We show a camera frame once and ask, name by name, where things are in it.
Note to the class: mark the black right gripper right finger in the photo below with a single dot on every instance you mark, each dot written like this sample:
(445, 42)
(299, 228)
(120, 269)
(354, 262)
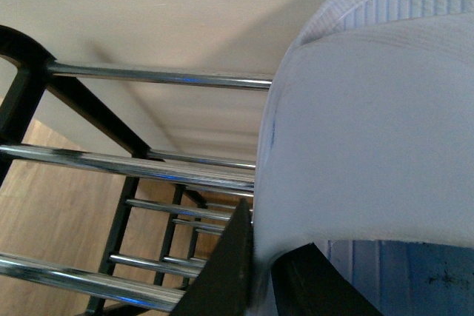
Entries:
(306, 283)

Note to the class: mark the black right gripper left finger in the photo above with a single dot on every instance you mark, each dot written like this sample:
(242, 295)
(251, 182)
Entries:
(223, 286)

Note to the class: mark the light blue slipper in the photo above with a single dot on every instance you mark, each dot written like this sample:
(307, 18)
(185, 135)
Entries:
(366, 150)

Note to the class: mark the black metal shoe rack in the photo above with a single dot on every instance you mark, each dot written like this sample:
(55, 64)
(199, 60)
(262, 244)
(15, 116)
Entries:
(199, 193)

